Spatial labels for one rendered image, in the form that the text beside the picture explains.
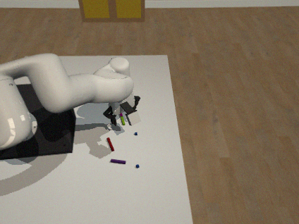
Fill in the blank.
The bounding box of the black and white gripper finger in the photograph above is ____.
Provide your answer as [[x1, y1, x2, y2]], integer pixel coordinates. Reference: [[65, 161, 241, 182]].
[[103, 106, 117, 125], [133, 96, 140, 110]]

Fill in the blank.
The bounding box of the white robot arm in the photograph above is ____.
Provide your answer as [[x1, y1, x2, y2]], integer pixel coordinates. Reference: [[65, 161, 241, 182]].
[[0, 54, 134, 150]]

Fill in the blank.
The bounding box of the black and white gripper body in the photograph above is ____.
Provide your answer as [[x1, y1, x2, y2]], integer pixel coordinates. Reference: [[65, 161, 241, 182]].
[[109, 92, 135, 115]]

